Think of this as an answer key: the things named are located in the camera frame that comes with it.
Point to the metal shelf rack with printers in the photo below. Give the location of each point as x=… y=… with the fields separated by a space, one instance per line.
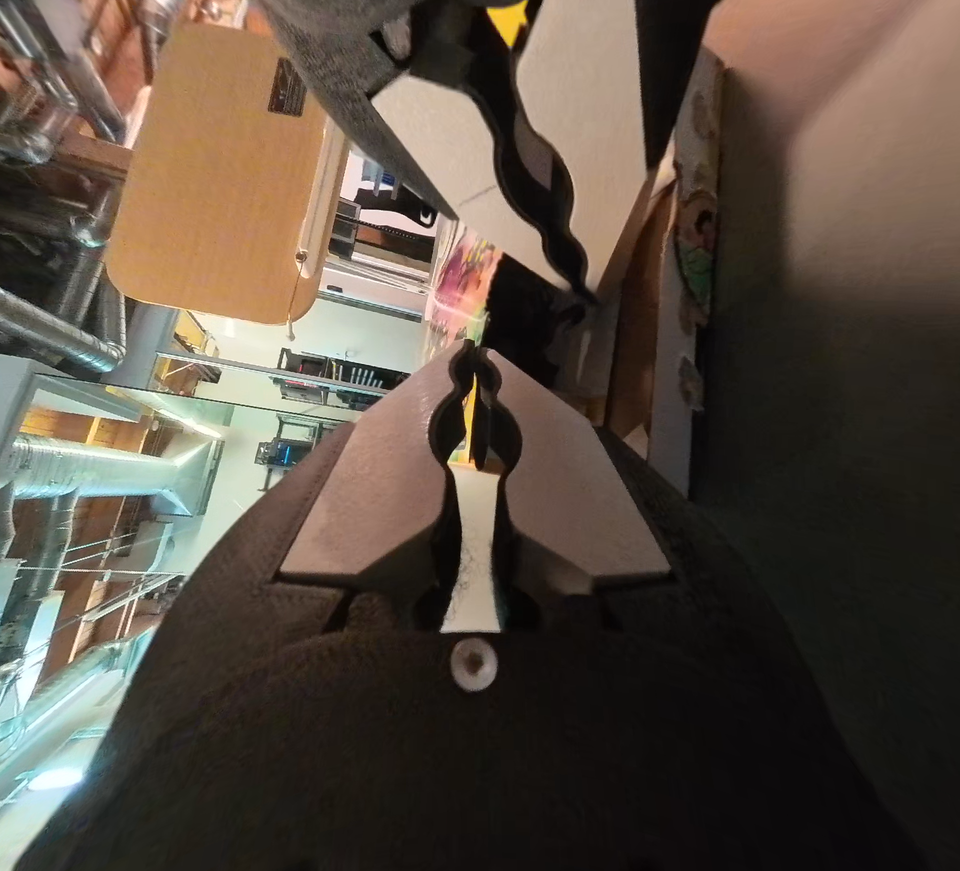
x=274 y=452

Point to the colourful lego set box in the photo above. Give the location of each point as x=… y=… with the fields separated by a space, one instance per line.
x=645 y=331

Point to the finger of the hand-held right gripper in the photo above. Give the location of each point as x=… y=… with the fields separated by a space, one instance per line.
x=450 y=151
x=592 y=61

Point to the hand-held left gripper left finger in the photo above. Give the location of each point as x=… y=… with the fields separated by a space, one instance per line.
x=375 y=496

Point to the corrugated silver duct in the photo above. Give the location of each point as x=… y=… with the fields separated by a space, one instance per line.
x=60 y=338

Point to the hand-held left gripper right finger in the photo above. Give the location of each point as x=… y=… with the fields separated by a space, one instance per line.
x=577 y=496

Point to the wooden board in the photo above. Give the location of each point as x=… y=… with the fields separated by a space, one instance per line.
x=217 y=173

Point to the silver ventilation duct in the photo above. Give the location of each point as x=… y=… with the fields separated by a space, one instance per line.
x=90 y=466

